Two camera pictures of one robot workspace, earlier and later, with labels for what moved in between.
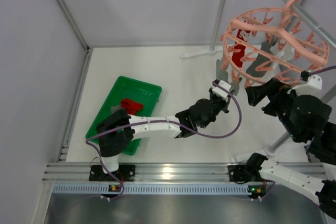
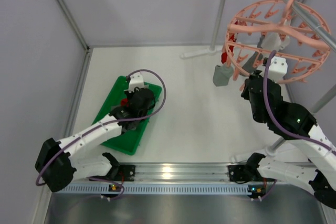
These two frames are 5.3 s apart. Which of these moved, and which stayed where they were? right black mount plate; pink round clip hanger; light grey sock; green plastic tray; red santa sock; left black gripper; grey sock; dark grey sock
Moved: light grey sock; dark grey sock; red santa sock; left black gripper; pink round clip hanger
Stayed: green plastic tray; grey sock; right black mount plate
